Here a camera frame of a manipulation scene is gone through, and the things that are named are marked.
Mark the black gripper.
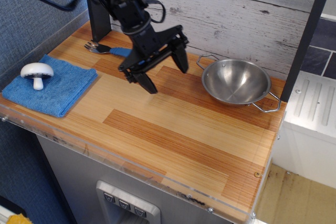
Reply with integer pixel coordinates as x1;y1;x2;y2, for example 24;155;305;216
119;23;188;94

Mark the small stainless steel wok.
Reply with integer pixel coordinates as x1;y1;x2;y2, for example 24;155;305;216
196;54;281;113

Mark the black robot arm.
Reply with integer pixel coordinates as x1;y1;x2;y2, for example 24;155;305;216
98;0;188;94

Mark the blue folded microfiber cloth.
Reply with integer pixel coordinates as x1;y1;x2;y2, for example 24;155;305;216
2;55;98;118

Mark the white toy mushroom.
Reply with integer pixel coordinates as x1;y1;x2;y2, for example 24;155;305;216
20;62;54;91

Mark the silver toy dispenser panel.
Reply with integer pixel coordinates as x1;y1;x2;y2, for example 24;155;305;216
96;180;161;223

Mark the white ribbed cabinet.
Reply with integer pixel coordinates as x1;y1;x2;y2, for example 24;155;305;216
272;71;335;188

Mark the yellow object at corner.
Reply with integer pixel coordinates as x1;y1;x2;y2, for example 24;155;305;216
6;214;32;224

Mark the blue handled metal spork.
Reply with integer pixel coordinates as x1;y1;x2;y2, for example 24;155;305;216
84;41;132;57

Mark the dark left frame post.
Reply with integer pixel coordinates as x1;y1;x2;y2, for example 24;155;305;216
87;0;112;42

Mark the dark frame post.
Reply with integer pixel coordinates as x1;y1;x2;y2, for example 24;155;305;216
280;0;327;102
87;0;112;42

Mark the dark right frame post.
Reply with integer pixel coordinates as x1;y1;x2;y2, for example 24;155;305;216
280;0;327;102

